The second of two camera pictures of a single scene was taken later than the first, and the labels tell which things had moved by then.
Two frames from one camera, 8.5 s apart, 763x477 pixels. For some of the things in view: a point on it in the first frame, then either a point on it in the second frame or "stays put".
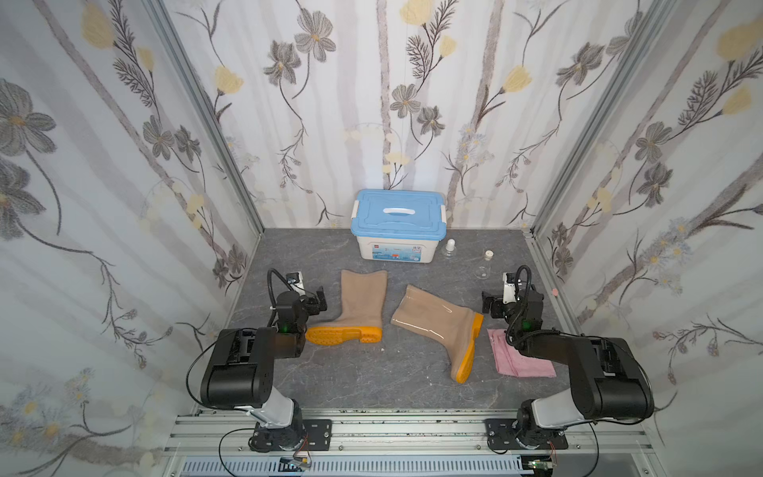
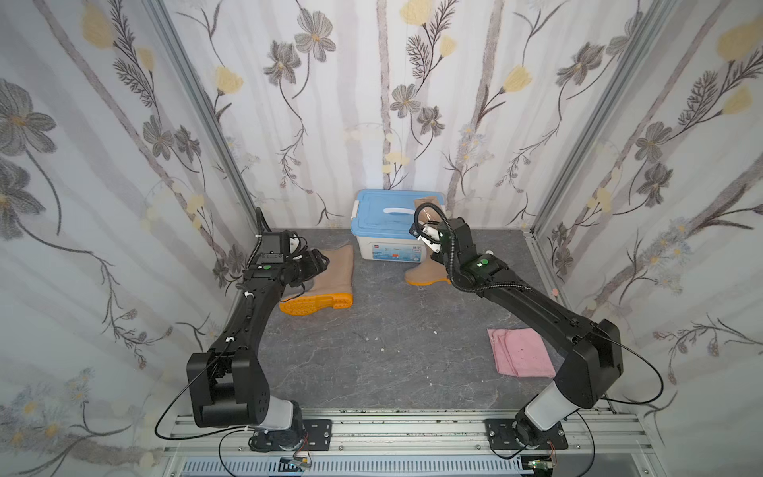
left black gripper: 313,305 → 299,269
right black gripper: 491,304 → 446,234
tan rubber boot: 363,299 → 333,288
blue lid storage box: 398,226 stays put
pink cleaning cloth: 510,361 stays put
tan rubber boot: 459,328 → 427,272
